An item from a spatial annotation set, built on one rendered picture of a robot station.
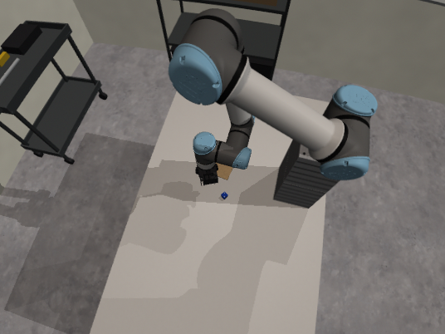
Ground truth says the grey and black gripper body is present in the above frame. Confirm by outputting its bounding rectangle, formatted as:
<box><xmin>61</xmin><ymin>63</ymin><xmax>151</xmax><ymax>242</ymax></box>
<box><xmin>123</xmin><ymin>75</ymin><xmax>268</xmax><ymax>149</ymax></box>
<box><xmin>197</xmin><ymin>165</ymin><xmax>218</xmax><ymax>186</ymax></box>

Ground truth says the tan flat mat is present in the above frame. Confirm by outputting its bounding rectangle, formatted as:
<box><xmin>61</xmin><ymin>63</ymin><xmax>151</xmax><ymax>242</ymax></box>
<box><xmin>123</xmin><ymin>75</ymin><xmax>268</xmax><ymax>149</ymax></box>
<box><xmin>216</xmin><ymin>163</ymin><xmax>232</xmax><ymax>179</ymax></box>

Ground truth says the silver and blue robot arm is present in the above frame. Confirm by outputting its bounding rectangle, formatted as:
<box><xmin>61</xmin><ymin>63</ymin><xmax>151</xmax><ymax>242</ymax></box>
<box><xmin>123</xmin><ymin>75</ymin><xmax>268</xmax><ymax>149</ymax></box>
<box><xmin>169</xmin><ymin>8</ymin><xmax>378</xmax><ymax>180</ymax></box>

